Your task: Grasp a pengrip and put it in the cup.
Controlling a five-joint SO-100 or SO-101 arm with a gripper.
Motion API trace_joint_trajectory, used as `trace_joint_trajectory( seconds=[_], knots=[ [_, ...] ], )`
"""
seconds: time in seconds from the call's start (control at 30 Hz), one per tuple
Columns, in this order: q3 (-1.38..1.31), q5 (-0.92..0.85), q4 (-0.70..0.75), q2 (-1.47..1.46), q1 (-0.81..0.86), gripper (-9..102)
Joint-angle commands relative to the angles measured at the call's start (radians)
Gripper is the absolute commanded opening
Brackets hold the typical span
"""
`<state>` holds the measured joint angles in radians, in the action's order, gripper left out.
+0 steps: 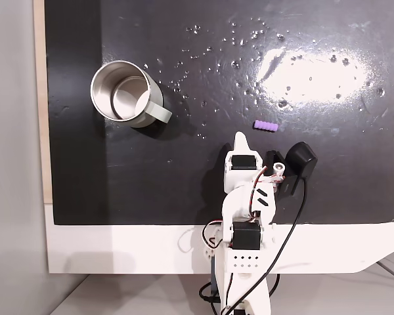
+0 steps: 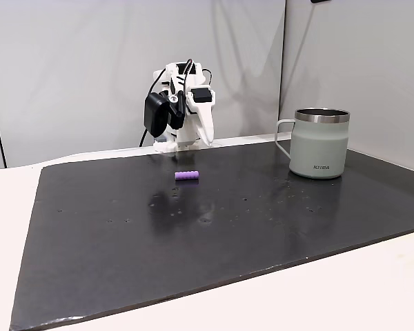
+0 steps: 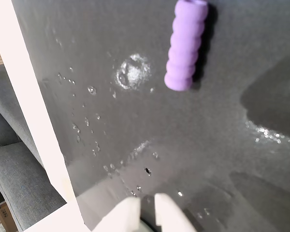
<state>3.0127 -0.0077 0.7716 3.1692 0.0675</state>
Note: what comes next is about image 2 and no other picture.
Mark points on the grey-green steel mug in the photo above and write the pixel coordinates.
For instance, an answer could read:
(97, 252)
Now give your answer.
(319, 148)

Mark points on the black table mat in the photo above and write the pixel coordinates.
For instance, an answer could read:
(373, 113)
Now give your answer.
(207, 234)

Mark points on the black camera box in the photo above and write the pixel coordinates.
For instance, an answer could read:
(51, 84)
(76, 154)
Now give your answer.
(155, 113)

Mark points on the purple ribbed pen grip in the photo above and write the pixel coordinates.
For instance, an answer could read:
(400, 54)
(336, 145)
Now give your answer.
(187, 176)

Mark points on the black mount on wall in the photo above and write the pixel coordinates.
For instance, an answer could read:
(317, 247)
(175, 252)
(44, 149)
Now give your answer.
(320, 1)

